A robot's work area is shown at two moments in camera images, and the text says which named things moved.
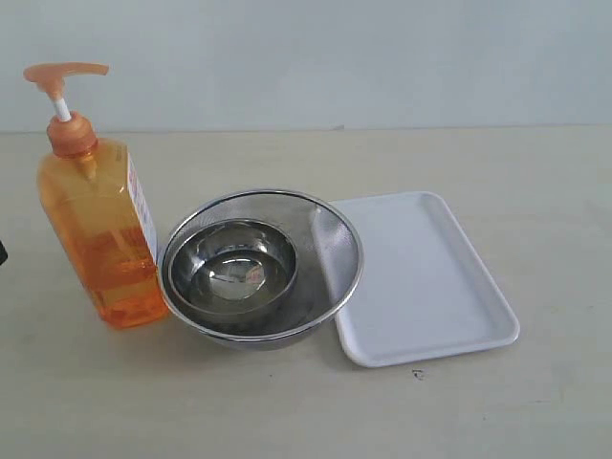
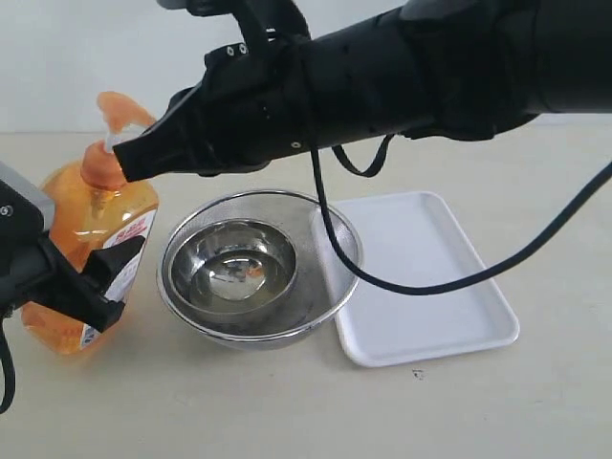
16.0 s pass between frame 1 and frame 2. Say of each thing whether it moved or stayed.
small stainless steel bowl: stayed
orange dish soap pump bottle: moved
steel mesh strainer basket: stayed
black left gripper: moved
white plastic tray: stayed
